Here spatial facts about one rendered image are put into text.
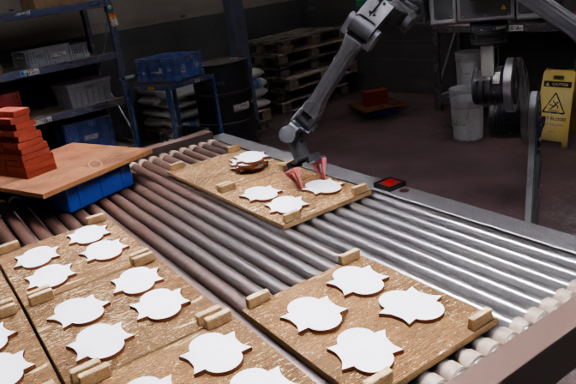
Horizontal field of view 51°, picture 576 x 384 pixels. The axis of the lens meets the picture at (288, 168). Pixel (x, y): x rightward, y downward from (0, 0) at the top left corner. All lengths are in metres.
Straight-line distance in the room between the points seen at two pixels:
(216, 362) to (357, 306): 0.33
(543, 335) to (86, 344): 0.91
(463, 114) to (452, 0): 3.28
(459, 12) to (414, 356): 1.43
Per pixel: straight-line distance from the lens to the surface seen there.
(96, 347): 1.35
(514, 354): 1.16
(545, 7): 1.75
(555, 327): 1.24
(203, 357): 1.23
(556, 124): 5.33
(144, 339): 1.35
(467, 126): 5.54
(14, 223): 2.32
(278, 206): 1.86
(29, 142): 2.35
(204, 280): 1.57
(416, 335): 1.22
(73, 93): 6.14
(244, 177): 2.20
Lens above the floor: 1.63
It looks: 18 degrees down
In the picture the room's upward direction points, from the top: 8 degrees counter-clockwise
